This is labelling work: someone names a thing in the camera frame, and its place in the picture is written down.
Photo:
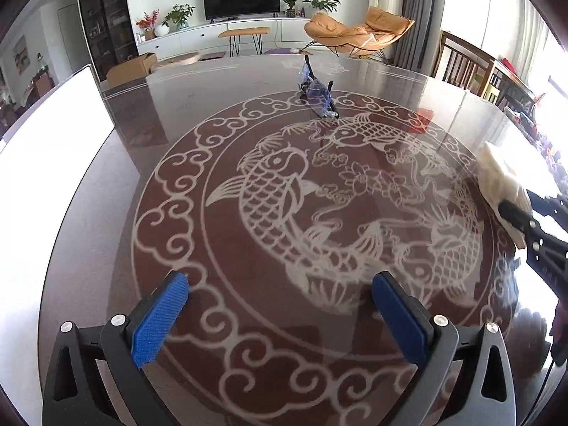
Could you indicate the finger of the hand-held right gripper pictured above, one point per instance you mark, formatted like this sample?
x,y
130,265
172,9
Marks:
x,y
550,204
517,217

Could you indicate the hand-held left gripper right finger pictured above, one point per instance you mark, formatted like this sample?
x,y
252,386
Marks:
x,y
401,319

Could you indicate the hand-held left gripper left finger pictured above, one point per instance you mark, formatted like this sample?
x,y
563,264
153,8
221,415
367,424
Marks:
x,y
157,319

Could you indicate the cream knitted glove yellow cuff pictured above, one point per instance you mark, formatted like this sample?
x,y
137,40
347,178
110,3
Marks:
x,y
501,177

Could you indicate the white storage container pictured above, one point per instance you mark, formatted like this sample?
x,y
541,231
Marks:
x,y
49,151

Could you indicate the wooden dining chair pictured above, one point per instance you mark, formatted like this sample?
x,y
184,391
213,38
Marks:
x,y
510,88
461,64

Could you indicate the grey curtain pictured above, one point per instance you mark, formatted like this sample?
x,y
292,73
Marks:
x,y
421,13

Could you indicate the blue safety glasses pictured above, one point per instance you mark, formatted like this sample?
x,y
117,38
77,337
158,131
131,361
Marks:
x,y
317,93

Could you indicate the orange lounge chair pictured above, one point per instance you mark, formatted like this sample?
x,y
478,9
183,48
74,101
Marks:
x,y
355,31

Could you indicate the brown cardboard box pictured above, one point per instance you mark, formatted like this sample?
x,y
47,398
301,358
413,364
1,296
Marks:
x,y
131,70

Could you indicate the round wooden tray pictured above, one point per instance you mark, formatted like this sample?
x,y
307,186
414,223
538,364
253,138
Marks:
x,y
177,59

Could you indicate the white television cabinet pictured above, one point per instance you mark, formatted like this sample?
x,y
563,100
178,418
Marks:
x,y
199,37

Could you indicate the white round vase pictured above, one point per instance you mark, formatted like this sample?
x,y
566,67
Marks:
x,y
162,29

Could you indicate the large leafy potted plant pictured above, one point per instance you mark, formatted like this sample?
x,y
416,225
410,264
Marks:
x,y
320,0

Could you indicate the red flower arrangement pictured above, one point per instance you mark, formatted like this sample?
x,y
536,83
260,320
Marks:
x,y
147,21

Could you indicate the orange bench with hairpin legs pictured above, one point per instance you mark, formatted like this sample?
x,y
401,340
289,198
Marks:
x,y
244,32

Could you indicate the green potted plant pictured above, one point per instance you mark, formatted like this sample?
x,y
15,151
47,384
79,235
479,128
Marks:
x,y
177,14

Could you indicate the dark display cabinet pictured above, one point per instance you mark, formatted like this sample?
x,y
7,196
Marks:
x,y
106,17

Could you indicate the small potted plant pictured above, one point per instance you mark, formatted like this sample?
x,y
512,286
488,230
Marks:
x,y
290,6

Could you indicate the framed wall painting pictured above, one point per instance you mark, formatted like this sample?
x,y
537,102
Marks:
x,y
21,55

